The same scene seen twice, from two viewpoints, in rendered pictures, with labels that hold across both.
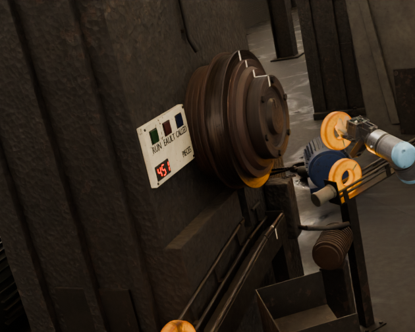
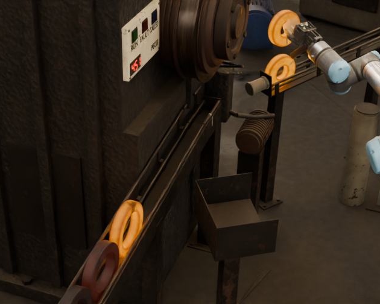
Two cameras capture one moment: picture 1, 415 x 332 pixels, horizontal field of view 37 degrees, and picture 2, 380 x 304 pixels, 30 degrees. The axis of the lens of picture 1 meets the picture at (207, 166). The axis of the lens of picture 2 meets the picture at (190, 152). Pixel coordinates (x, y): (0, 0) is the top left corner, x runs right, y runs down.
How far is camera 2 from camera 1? 0.70 m
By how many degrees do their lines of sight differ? 19
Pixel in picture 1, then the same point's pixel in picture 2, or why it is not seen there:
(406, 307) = (303, 189)
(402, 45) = not seen: outside the picture
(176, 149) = (147, 44)
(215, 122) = (187, 25)
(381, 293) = (282, 171)
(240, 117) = (210, 23)
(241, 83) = not seen: outside the picture
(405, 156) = (340, 73)
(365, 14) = not seen: outside the picture
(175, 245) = (133, 131)
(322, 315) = (245, 209)
